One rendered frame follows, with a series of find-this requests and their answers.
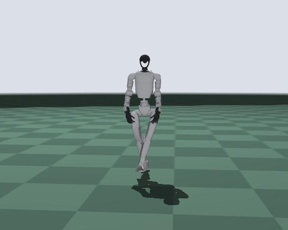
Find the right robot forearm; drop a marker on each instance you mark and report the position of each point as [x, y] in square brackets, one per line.
[126, 102]

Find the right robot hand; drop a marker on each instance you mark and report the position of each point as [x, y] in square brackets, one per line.
[128, 116]

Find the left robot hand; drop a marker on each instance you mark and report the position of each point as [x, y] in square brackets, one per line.
[156, 116]

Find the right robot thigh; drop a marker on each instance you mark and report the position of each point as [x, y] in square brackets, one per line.
[136, 126]

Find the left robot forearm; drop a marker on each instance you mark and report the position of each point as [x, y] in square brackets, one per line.
[158, 103]

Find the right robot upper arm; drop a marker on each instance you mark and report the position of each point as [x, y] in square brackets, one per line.
[131, 77]

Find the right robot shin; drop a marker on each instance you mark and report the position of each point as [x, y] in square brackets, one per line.
[139, 145]

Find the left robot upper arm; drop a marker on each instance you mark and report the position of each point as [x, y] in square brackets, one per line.
[157, 77]

